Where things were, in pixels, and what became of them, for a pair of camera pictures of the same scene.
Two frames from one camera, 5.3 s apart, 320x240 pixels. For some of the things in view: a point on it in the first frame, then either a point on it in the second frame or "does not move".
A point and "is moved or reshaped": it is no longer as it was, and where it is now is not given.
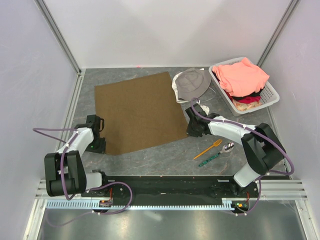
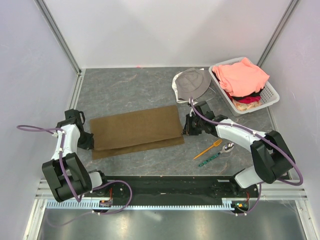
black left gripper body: x=97 y=145 to x=85 y=140
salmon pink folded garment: x=240 y=79 does not move
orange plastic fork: x=216 y=144 does not move
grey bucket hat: x=190 y=83 does not move
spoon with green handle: x=227 y=147 does not move
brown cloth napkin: x=139 y=112 is moved or reshaped
